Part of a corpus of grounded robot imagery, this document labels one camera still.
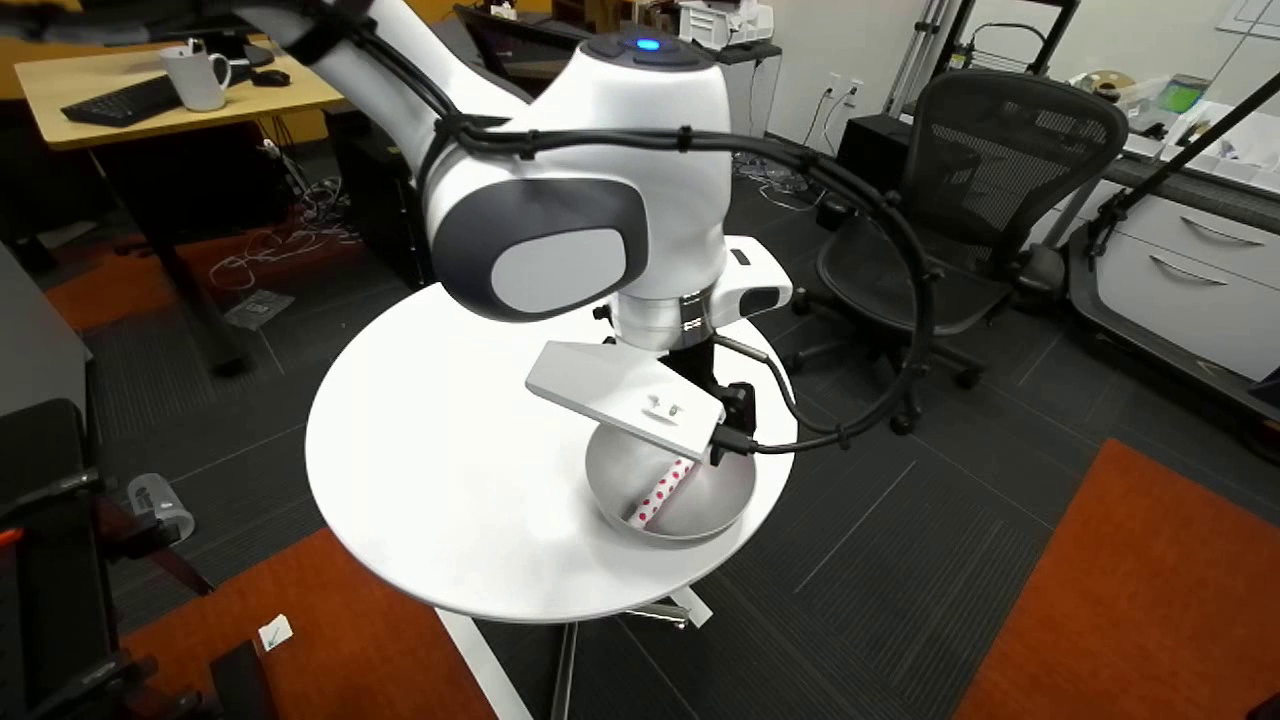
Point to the white drawer cabinet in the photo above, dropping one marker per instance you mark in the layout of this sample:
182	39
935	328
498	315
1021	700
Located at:
1197	282

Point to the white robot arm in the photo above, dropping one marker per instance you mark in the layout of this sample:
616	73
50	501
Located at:
608	186

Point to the grey metal bowl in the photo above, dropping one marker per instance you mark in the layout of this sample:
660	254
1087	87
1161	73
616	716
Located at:
620	471

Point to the black mesh office chair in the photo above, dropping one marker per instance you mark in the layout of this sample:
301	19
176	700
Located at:
990	158

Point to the white mug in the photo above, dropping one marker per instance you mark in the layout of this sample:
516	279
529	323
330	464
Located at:
197	73

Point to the wooden desk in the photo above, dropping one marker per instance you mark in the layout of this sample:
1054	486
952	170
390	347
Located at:
182	172

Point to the small white floor tag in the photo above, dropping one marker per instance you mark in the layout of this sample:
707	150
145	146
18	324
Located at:
274	634

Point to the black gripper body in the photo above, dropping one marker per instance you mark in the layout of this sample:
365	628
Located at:
699	362

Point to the white table base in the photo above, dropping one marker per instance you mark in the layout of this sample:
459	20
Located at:
522	674

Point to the red and white marker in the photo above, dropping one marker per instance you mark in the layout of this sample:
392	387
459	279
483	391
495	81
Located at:
660	494

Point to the black keyboard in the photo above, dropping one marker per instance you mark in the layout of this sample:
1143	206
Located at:
126	105

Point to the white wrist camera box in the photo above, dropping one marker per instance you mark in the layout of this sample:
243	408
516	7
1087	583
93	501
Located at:
627	391

